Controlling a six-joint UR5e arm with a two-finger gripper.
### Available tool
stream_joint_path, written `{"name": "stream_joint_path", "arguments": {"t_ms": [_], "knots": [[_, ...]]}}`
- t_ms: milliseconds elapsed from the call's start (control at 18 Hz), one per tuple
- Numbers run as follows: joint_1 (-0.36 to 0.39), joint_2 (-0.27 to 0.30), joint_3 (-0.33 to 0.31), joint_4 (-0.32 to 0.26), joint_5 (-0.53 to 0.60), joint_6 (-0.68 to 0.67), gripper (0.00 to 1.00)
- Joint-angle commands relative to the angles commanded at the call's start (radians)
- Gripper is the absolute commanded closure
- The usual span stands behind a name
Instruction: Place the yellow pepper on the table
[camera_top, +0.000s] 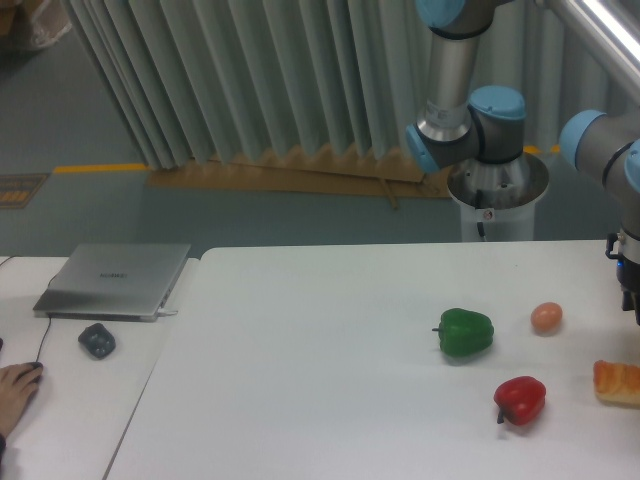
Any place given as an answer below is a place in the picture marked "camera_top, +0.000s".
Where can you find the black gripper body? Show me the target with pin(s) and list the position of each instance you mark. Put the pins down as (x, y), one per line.
(623, 248)

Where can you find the black computer mouse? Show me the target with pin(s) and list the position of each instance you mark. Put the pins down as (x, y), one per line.
(34, 379)

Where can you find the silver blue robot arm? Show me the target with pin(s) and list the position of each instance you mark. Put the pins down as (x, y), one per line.
(477, 136)

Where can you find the red bell pepper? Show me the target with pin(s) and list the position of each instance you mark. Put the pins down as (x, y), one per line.
(520, 400)

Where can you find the green bell pepper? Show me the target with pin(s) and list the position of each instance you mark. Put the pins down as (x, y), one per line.
(464, 333)

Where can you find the person's bare hand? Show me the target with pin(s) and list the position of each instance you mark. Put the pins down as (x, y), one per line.
(15, 396)

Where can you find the brown egg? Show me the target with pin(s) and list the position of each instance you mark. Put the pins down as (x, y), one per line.
(546, 317)

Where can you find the brown cardboard sheet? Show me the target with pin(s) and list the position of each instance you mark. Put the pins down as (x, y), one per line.
(392, 177)

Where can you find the pale green pleated curtain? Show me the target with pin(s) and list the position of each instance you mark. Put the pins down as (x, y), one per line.
(194, 80)

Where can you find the white usb plug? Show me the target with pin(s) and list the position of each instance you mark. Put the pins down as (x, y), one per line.
(166, 312)

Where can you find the silver closed laptop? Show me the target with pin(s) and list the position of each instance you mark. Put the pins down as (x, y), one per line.
(130, 282)

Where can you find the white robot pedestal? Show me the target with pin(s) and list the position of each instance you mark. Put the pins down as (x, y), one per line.
(497, 203)

